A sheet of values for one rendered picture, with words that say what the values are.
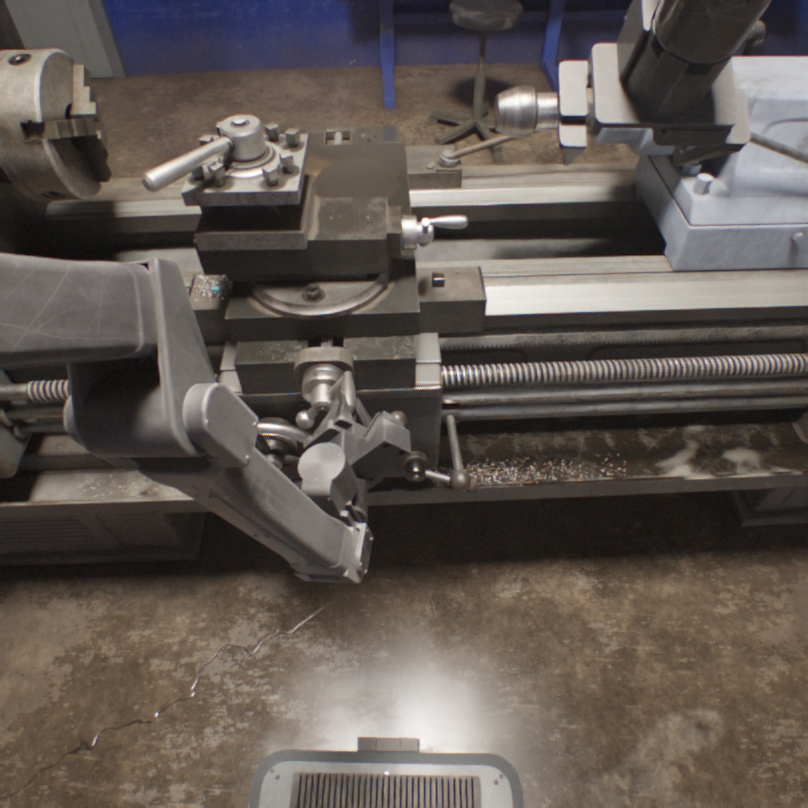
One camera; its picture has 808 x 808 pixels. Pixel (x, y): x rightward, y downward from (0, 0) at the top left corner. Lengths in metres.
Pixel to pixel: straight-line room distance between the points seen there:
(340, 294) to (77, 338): 0.70
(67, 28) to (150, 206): 3.17
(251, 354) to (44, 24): 3.80
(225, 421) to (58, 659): 1.52
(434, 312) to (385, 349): 0.15
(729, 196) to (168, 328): 1.10
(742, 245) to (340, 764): 1.27
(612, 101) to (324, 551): 0.49
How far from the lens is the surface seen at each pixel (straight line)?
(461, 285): 1.15
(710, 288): 1.32
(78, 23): 4.61
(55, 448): 1.61
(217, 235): 0.99
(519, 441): 1.51
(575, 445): 1.53
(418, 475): 1.22
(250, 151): 0.97
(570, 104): 0.52
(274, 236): 0.97
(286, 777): 1.38
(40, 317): 0.35
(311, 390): 0.98
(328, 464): 0.71
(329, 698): 1.66
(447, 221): 0.99
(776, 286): 1.39
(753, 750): 1.82
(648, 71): 0.49
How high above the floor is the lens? 1.61
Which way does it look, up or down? 51 degrees down
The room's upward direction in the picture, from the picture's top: 1 degrees counter-clockwise
